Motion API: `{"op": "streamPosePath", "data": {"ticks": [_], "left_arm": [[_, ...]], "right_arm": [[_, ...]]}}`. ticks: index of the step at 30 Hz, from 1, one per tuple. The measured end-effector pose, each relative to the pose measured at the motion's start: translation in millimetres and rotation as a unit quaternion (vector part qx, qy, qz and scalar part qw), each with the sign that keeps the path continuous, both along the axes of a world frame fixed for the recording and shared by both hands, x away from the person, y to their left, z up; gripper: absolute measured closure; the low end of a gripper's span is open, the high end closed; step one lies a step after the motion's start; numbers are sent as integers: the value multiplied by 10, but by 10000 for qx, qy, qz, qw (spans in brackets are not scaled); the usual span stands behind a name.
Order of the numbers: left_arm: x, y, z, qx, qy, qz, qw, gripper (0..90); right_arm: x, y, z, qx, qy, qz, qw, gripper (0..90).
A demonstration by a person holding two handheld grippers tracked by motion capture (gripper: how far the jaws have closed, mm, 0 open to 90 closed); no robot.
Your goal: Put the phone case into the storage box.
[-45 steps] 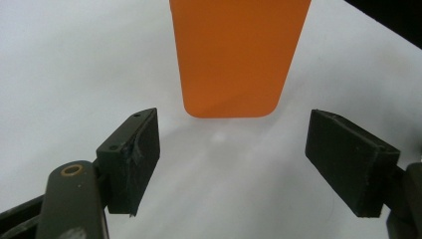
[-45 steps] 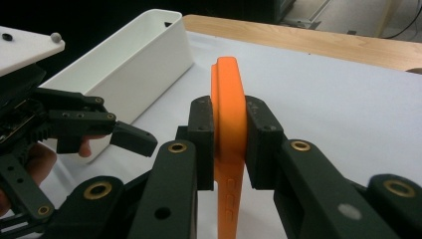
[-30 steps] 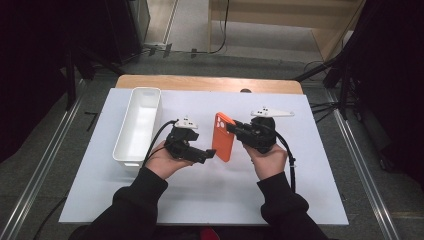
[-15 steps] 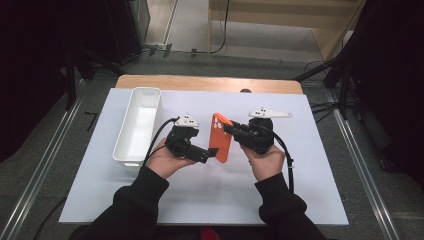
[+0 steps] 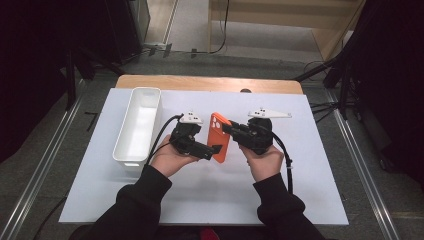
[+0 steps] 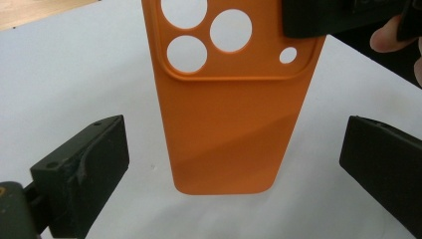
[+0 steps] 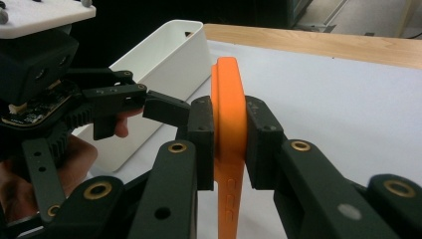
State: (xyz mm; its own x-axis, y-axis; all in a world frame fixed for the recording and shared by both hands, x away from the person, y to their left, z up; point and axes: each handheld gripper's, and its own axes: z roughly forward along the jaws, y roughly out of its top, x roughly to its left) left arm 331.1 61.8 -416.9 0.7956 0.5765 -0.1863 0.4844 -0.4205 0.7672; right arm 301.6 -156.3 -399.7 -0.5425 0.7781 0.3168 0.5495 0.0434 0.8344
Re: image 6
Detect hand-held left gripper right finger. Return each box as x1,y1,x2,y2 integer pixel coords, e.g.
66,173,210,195
338,115,422,239

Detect white board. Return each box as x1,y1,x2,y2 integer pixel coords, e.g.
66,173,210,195
0,0,422,239

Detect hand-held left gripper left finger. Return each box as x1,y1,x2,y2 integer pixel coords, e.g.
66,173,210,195
29,114,130,239

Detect orange phone case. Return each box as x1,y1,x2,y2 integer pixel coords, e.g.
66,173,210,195
140,0,327,196

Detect wooden table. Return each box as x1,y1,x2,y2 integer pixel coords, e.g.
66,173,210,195
0,0,99,33

